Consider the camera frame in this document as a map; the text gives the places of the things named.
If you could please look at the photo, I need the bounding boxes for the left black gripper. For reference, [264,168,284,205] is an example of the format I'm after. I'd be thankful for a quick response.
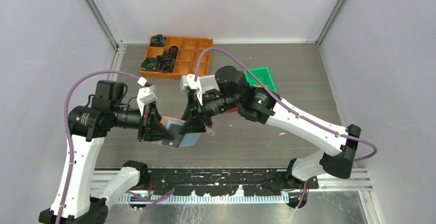
[111,100,175,141]

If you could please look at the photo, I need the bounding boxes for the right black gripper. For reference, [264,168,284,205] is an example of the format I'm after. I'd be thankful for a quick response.
[178,91,240,135]

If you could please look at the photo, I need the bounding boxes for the pink leather card holder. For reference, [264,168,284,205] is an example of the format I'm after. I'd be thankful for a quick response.
[152,116,203,148]

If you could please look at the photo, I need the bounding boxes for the dark grey card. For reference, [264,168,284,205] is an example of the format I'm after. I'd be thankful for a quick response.
[160,124,184,148]

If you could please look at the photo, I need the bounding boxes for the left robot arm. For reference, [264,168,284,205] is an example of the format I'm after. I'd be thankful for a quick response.
[39,78,170,223]

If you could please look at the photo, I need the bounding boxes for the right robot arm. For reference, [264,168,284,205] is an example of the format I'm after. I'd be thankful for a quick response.
[180,66,360,189]

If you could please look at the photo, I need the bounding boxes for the white plastic bin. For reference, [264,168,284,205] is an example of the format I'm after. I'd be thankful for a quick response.
[199,75,220,94]

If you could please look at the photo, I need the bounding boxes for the orange compartment tray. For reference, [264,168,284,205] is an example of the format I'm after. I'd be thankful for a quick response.
[139,34,213,80]

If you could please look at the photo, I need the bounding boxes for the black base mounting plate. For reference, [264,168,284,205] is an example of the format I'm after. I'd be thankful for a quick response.
[131,168,303,197]

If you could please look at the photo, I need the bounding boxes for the green plastic bin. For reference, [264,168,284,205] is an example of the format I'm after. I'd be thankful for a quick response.
[243,67,277,93]

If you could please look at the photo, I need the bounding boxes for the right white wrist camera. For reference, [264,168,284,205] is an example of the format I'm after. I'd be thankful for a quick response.
[179,74,203,105]

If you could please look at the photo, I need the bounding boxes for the large black strap bundle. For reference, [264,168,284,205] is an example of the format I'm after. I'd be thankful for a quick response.
[155,55,176,73]

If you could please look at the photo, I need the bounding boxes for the green black strap left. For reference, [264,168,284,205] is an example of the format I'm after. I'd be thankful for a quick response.
[141,57,157,72]

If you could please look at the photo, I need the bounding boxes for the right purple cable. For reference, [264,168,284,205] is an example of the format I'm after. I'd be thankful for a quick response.
[194,47,378,211]

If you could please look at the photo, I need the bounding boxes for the purple cable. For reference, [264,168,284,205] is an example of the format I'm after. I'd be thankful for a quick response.
[194,47,378,211]
[54,70,175,224]

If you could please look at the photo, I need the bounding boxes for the black strap top compartment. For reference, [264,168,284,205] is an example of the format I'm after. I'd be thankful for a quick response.
[150,34,167,47]

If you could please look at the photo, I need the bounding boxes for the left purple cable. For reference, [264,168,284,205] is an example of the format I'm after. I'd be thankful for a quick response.
[54,70,175,224]

